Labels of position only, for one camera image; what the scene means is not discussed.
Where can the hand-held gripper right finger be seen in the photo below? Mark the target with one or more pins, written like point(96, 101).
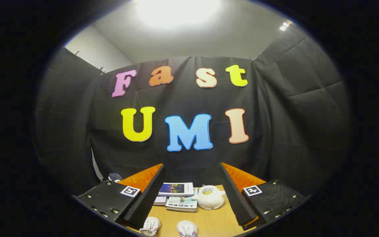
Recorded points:
point(237, 197)

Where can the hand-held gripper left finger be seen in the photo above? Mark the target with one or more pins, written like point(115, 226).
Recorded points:
point(150, 194)

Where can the white canvas shoe striped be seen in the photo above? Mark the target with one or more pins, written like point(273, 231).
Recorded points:
point(151, 225)
point(187, 228)

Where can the white paper booklet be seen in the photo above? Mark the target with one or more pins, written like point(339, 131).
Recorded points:
point(160, 200)

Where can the blue picture cover book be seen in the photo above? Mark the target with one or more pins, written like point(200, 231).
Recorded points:
point(176, 189)

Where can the white duck plush toy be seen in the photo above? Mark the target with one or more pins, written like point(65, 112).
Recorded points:
point(209, 199)

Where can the pale green cover book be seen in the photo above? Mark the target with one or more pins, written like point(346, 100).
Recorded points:
point(181, 204)

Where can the penguin plush toy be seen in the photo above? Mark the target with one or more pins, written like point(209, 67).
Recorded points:
point(114, 177)

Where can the small ceiling spotlight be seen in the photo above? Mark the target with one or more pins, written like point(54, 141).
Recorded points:
point(285, 25)

